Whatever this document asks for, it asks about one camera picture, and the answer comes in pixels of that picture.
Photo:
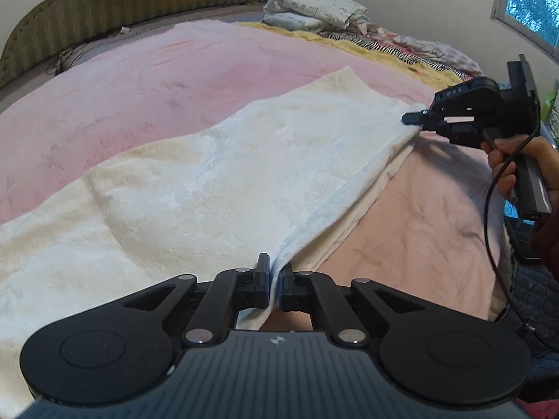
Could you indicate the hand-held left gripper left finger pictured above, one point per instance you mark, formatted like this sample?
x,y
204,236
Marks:
x,y
260,286

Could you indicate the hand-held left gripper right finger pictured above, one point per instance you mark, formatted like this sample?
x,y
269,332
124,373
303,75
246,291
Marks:
x,y
288,292

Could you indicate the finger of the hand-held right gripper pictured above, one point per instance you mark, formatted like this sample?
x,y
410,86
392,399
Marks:
x,y
419,117
458,135

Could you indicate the white cream towel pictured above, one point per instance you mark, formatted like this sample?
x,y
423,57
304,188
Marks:
x,y
218,174

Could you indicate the person's right hand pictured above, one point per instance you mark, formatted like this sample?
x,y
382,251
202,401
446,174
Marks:
x,y
502,157

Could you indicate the floral cloth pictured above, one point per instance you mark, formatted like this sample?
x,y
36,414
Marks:
x,y
428,50

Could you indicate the zebra striped cloth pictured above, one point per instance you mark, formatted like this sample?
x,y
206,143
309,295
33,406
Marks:
x,y
384,46

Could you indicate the window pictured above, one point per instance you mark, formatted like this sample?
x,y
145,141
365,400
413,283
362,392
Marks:
x,y
528,4

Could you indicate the white printed pillow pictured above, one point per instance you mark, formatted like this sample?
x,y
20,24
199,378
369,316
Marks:
x,y
288,21
314,6

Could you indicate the dark quilted clothing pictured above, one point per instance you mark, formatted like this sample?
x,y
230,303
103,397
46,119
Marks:
x,y
537,297

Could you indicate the pink blanket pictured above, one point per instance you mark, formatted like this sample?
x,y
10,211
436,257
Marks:
x,y
131,78

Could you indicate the dark red clothing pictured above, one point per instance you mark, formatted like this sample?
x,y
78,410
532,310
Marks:
x,y
541,410

